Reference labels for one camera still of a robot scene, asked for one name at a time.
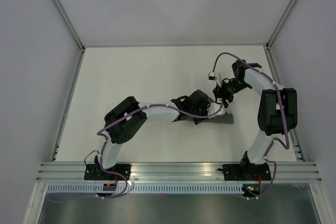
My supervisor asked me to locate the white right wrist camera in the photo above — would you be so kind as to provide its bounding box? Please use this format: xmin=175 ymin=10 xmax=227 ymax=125
xmin=208 ymin=71 xmax=223 ymax=83

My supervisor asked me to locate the aluminium right frame post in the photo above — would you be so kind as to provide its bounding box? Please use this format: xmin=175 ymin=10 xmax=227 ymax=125
xmin=265 ymin=0 xmax=299 ymax=50

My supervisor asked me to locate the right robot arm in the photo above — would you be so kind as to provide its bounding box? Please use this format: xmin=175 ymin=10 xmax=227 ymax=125
xmin=208 ymin=60 xmax=298 ymax=179

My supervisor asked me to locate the aluminium frame post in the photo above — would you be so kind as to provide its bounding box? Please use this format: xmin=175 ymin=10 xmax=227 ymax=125
xmin=51 ymin=0 xmax=85 ymax=52
xmin=265 ymin=0 xmax=299 ymax=50

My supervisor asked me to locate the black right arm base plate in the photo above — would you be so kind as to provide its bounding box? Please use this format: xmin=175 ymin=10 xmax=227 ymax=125
xmin=218 ymin=163 xmax=272 ymax=182

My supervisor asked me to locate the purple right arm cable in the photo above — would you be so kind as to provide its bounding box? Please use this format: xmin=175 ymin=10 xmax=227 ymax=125
xmin=212 ymin=52 xmax=291 ymax=201

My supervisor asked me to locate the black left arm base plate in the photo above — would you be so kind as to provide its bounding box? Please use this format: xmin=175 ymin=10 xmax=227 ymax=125
xmin=84 ymin=164 xmax=131 ymax=181

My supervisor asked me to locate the grey cloth napkin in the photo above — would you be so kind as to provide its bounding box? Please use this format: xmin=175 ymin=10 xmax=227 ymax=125
xmin=206 ymin=113 xmax=234 ymax=124

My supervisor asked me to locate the aluminium left frame post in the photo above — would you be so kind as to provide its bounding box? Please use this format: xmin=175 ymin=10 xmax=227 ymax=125
xmin=51 ymin=0 xmax=85 ymax=52

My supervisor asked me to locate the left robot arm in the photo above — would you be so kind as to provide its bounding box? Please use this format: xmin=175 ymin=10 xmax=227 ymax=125
xmin=94 ymin=90 xmax=213 ymax=180

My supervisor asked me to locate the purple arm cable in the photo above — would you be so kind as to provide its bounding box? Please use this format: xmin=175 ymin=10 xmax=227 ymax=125
xmin=97 ymin=102 xmax=224 ymax=201
xmin=212 ymin=52 xmax=291 ymax=201

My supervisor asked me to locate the aluminium front rail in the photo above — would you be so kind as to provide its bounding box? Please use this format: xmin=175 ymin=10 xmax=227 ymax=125
xmin=35 ymin=162 xmax=322 ymax=184

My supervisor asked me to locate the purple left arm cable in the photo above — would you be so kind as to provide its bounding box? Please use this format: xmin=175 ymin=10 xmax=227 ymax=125
xmin=97 ymin=102 xmax=224 ymax=201

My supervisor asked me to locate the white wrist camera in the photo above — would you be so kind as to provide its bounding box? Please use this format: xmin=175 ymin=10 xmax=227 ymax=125
xmin=208 ymin=71 xmax=223 ymax=83
xmin=208 ymin=102 xmax=226 ymax=118

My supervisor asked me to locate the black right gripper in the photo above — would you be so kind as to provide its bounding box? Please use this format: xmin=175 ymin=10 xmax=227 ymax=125
xmin=213 ymin=79 xmax=250 ymax=109

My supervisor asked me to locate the white slotted cable duct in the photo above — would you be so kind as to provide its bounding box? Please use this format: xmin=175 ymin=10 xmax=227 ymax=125
xmin=47 ymin=183 xmax=243 ymax=194

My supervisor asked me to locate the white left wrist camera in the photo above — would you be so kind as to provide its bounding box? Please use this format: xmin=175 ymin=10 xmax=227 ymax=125
xmin=208 ymin=102 xmax=226 ymax=118

